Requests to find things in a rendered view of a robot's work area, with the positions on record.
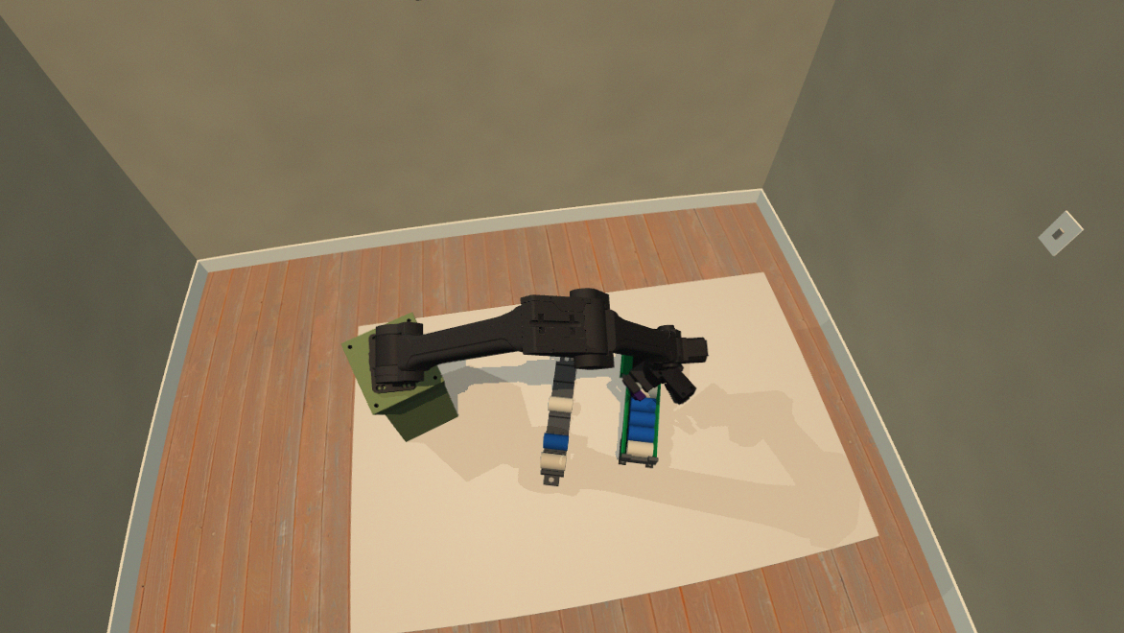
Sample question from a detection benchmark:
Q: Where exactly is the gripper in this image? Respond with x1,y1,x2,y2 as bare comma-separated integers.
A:
622,361,664,401

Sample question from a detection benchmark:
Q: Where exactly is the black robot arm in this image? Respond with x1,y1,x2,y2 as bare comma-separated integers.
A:
368,288,709,405

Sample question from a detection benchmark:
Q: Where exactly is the beige cylinder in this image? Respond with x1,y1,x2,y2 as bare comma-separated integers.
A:
626,440,654,456
540,453,566,471
549,396,573,413
635,382,658,399

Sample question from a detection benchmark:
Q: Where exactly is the blue plastic bar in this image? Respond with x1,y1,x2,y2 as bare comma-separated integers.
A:
629,398,656,413
627,425,654,443
543,434,569,451
629,410,655,428

